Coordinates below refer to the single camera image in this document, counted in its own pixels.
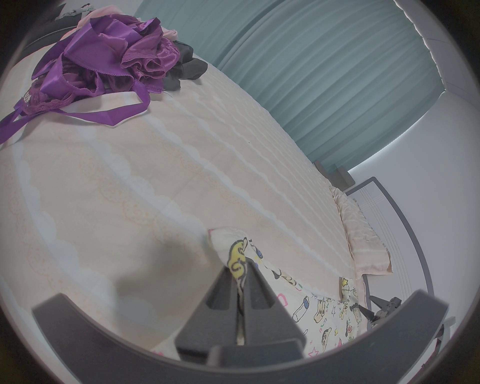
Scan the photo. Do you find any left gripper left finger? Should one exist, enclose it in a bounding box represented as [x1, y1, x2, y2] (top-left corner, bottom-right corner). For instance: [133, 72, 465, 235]
[175, 264, 241, 362]

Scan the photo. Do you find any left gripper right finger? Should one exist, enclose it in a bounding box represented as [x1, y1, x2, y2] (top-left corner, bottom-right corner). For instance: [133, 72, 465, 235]
[243, 262, 307, 349]

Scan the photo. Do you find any white printed pyjama top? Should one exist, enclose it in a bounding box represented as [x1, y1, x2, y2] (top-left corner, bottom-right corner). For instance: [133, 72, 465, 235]
[150, 226, 367, 360]

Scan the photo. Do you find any bed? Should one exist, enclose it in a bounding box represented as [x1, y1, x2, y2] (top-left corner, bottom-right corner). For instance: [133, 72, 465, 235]
[0, 22, 437, 361]

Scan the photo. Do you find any cream pillow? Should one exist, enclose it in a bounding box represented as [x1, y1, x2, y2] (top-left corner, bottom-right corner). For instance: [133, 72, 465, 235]
[329, 185, 394, 280]

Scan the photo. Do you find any grey bedside table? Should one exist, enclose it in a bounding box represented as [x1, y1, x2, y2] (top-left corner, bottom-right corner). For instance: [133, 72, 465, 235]
[313, 159, 357, 188]

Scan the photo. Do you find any blue-green curtain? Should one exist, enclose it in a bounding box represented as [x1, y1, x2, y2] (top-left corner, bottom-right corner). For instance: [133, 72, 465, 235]
[133, 0, 290, 69]
[215, 0, 448, 172]

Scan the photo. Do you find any dark grey garment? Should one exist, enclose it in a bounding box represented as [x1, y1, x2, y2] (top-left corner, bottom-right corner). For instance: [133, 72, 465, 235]
[163, 39, 209, 91]

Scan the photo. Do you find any purple satin garment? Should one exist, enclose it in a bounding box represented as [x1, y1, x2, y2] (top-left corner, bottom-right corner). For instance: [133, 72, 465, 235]
[0, 14, 181, 145]

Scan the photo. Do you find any pink garment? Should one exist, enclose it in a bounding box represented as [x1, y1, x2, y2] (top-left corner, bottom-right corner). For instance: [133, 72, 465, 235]
[77, 4, 179, 42]

